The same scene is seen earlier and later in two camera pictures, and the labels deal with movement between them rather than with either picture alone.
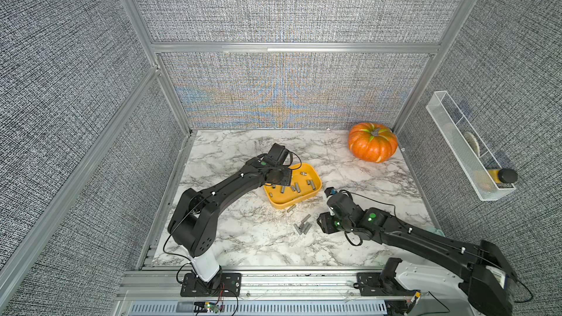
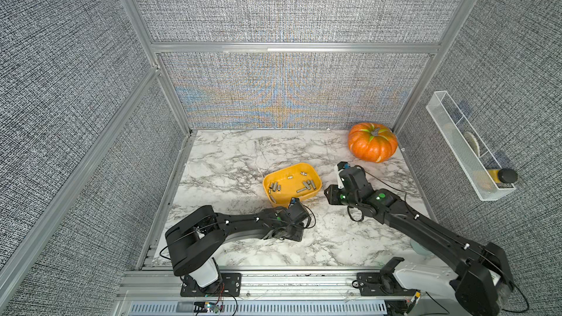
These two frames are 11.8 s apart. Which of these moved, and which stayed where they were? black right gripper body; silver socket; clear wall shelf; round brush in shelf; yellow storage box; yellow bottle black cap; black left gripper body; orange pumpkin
Moved: black right gripper body; black left gripper body; silver socket
Stayed: orange pumpkin; yellow storage box; yellow bottle black cap; round brush in shelf; clear wall shelf
